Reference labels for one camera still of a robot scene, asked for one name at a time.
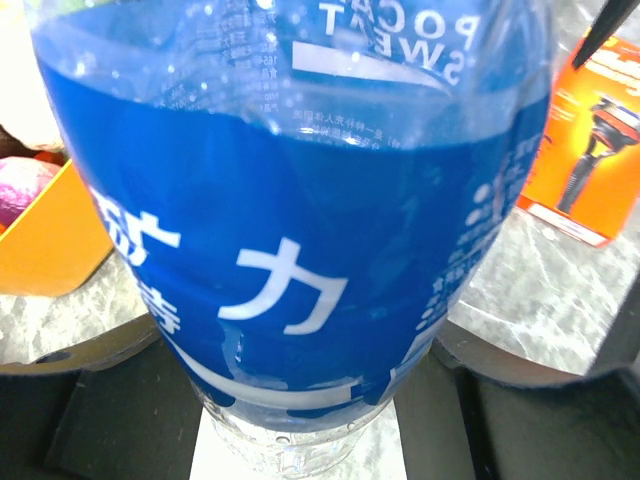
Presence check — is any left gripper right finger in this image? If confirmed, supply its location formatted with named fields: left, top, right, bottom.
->
left=395, top=287, right=639, bottom=479

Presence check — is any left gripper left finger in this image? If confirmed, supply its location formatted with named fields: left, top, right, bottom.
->
left=1, top=315, right=202, bottom=479

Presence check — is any white paper bag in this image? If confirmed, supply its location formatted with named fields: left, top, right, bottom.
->
left=1, top=1, right=64, bottom=151

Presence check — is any purple onion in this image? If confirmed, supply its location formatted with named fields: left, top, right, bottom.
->
left=1, top=157, right=61, bottom=231

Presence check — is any yellow plastic bin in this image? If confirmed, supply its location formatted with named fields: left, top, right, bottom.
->
left=1, top=161, right=112, bottom=297

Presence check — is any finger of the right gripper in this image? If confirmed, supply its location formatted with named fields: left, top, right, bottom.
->
left=571, top=0, right=633, bottom=69

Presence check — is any orange razor box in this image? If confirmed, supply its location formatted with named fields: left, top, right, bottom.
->
left=517, top=36, right=639, bottom=247

